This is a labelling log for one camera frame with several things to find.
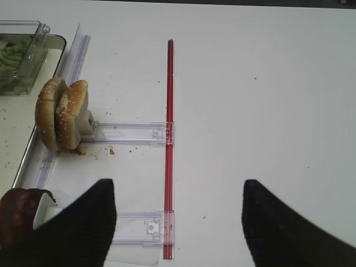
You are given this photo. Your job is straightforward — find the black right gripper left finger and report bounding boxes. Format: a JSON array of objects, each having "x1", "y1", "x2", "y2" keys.
[{"x1": 1, "y1": 179, "x2": 117, "y2": 266}]

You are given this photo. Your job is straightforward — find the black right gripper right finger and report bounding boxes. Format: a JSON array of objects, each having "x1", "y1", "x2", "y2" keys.
[{"x1": 241, "y1": 180, "x2": 355, "y2": 266}]

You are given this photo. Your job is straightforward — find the upright meat patty slices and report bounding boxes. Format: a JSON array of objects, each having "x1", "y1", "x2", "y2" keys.
[{"x1": 1, "y1": 188, "x2": 56, "y2": 248}]

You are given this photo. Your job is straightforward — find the green lettuce in container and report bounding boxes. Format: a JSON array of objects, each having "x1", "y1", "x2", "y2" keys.
[{"x1": 1, "y1": 38, "x2": 28, "y2": 95}]

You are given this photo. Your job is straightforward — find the white pusher block patty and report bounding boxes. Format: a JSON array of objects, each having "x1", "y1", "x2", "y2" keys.
[{"x1": 33, "y1": 193, "x2": 63, "y2": 230}]

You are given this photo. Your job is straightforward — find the right lower clear pusher track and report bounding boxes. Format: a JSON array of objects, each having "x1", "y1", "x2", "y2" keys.
[{"x1": 106, "y1": 211, "x2": 174, "y2": 266}]

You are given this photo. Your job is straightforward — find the clear pusher track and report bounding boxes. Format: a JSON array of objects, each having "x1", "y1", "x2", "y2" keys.
[
  {"x1": 81, "y1": 122, "x2": 174, "y2": 145},
  {"x1": 106, "y1": 211, "x2": 174, "y2": 266}
]

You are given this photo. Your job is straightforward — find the white pusher block sesame bun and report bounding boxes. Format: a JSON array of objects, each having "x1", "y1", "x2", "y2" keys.
[{"x1": 77, "y1": 110, "x2": 97, "y2": 139}]

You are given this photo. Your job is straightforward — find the right upper clear pusher track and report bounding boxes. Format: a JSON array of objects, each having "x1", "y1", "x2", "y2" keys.
[{"x1": 81, "y1": 122, "x2": 174, "y2": 145}]

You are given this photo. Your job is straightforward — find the front sesame bun top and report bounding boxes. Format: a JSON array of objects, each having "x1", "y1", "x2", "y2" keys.
[{"x1": 34, "y1": 77, "x2": 68, "y2": 152}]

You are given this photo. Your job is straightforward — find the white metal tray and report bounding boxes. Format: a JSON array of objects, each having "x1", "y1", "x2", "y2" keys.
[{"x1": 1, "y1": 34, "x2": 67, "y2": 194}]

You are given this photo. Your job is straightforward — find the rear sesame bun top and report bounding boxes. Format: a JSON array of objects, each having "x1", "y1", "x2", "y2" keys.
[{"x1": 55, "y1": 80, "x2": 88, "y2": 150}]

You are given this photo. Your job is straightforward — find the clear plastic salad container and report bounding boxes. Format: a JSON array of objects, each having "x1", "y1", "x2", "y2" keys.
[{"x1": 1, "y1": 21, "x2": 50, "y2": 95}]

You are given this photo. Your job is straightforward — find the right red rail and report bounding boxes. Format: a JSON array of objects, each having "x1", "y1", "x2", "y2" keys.
[{"x1": 163, "y1": 39, "x2": 174, "y2": 260}]

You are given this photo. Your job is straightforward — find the right clear divider wall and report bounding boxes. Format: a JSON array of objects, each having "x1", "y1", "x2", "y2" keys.
[{"x1": 35, "y1": 29, "x2": 88, "y2": 189}]

